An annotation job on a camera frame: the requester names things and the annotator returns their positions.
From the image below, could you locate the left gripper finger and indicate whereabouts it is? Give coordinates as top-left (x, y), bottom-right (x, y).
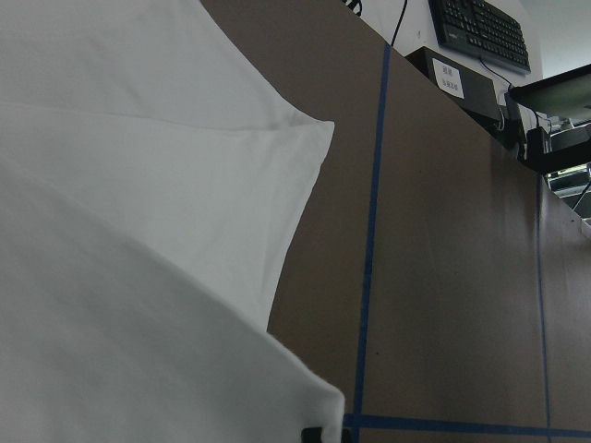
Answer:
top-left (301, 427), bottom-right (323, 443)

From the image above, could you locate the white long-sleeve printed shirt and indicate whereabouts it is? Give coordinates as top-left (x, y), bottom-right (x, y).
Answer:
top-left (1, 1), bottom-right (344, 442)

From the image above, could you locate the black box with label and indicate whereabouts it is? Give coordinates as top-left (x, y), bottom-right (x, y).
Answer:
top-left (404, 47), bottom-right (501, 124)

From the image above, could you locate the black monitor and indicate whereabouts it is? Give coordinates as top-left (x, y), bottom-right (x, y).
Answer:
top-left (509, 65), bottom-right (590, 119)

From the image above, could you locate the black keyboard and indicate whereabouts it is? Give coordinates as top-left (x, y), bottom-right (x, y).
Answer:
top-left (428, 0), bottom-right (531, 74)

